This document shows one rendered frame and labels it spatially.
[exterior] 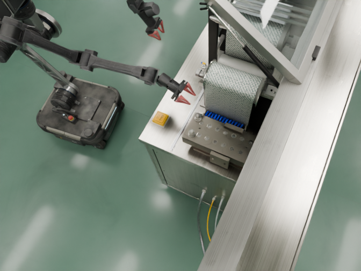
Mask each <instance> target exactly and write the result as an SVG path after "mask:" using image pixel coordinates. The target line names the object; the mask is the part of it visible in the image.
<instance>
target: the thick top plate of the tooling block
mask: <svg viewBox="0 0 361 271"><path fill-rule="evenodd" d="M196 113H197V112H195V113H194V115H193V117H192V119H191V121H190V123H189V125H188V126H187V128H186V130H185V132H184V134H183V136H182V141H183V142H184V143H186V144H189V145H191V146H194V147H196V148H198V149H201V150H203V151H205V152H207V153H210V152H211V151H214V152H217V153H219V154H221V155H224V156H226V157H228V158H230V162H231V163H234V164H236V165H238V166H241V167H243V166H244V164H245V162H246V159H247V157H248V155H249V152H250V150H251V148H252V146H253V144H254V141H255V139H256V137H257V136H256V135H253V134H250V133H248V132H245V131H243V133H242V134H239V133H236V132H234V131H231V130H229V129H226V128H224V125H225V123H222V122H220V121H217V120H215V119H212V118H210V117H207V116H204V115H203V116H201V121H199V122H197V121H195V119H194V118H195V115H196ZM190 129H193V130H194V132H195V134H196V135H195V136H194V137H193V138H191V137H189V135H188V133H189V130H190Z"/></svg>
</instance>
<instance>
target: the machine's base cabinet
mask: <svg viewBox="0 0 361 271"><path fill-rule="evenodd" d="M145 147H146V149H147V151H148V153H149V156H150V158H151V160H152V162H153V164H154V167H155V169H156V171H157V173H158V175H159V178H160V180H161V182H162V184H165V185H166V186H168V187H171V188H173V189H175V190H177V191H179V192H181V193H184V194H186V195H188V196H190V197H192V198H194V199H196V200H198V201H199V200H200V197H201V194H202V190H206V193H205V194H204V196H203V200H202V202H203V203H205V204H207V205H209V206H211V203H212V198H215V201H214V202H213V204H212V207H213V208H215V209H218V207H219V204H220V201H221V196H224V197H225V199H223V201H222V204H221V207H220V210H219V211H222V212H223V211H224V209H225V207H226V205H227V202H228V200H229V198H230V195H231V193H232V191H233V189H234V187H235V183H232V182H230V181H227V180H225V179H223V178H221V177H218V176H216V175H214V174H212V173H209V172H207V171H205V170H203V169H201V168H198V167H196V166H194V165H191V164H189V163H187V162H185V161H183V160H180V159H178V158H176V157H174V156H171V155H169V154H167V153H165V152H162V151H160V150H157V149H155V148H153V147H151V146H148V145H146V144H145Z"/></svg>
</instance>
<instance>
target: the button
mask: <svg viewBox="0 0 361 271"><path fill-rule="evenodd" d="M168 117H169V115H168V114H166V113H163V112H160V111H157V113H156V115H155V116H154V118H153V120H152V121H153V122H154V123H156V124H159V125H161V126H164V124H165V122H166V121H167V119H168Z"/></svg>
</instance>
